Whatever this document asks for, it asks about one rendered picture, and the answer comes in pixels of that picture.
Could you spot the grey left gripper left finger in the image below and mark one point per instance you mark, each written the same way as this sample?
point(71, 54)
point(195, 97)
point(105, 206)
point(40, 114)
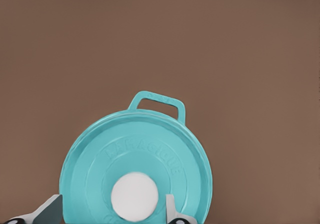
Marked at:
point(47, 209)

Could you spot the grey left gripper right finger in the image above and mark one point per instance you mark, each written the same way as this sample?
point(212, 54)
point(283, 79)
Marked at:
point(171, 210)

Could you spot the turquoise cast iron pot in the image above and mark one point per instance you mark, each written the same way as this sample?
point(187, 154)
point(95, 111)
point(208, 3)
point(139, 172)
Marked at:
point(160, 104)

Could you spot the turquoise pot lid, white knob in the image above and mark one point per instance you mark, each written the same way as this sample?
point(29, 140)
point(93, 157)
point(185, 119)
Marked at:
point(140, 159)

